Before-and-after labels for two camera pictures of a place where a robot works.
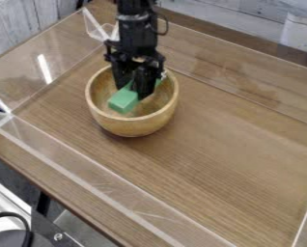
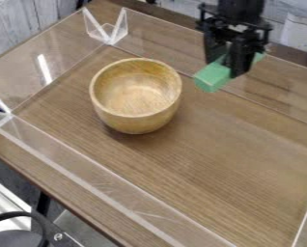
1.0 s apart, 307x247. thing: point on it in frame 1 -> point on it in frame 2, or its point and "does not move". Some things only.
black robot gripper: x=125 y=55 -> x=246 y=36
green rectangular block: x=125 y=98 -> x=216 y=72
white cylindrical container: x=300 y=29 does not move
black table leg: x=43 y=205 does not move
